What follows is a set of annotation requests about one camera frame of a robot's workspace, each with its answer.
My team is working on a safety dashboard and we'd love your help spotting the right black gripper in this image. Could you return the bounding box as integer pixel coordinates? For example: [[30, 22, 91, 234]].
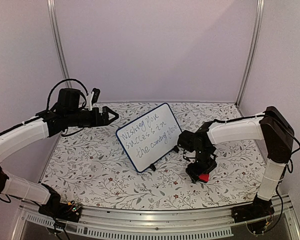
[[186, 147, 217, 183]]

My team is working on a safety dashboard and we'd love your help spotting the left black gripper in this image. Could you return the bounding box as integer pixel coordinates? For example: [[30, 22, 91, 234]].
[[66, 105, 119, 128]]

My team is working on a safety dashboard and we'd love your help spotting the red whiteboard eraser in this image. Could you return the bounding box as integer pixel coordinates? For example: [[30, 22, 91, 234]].
[[198, 173, 210, 183]]

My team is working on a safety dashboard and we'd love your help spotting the small blue-framed whiteboard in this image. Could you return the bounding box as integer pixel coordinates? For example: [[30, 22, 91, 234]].
[[115, 102, 182, 173]]

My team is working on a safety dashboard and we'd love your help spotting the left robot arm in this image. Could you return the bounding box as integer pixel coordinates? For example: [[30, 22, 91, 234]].
[[0, 87, 119, 223]]

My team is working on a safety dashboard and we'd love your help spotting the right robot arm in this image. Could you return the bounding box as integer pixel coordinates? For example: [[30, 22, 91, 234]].
[[177, 106, 300, 223]]

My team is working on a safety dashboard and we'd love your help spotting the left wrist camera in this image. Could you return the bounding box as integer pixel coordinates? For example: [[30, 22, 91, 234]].
[[86, 88, 101, 111]]

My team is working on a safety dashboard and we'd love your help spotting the front aluminium rail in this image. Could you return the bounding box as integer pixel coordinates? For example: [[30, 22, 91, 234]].
[[11, 194, 300, 240]]

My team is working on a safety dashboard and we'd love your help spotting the right aluminium frame post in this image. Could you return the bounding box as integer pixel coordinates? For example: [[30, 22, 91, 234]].
[[235, 0, 265, 108]]

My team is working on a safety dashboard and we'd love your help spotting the aluminium frame post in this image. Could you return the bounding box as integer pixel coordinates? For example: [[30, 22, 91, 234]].
[[235, 0, 265, 108], [46, 0, 70, 79]]

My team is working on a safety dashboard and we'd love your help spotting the left aluminium frame post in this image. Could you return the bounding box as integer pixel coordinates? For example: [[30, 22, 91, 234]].
[[46, 0, 70, 79]]

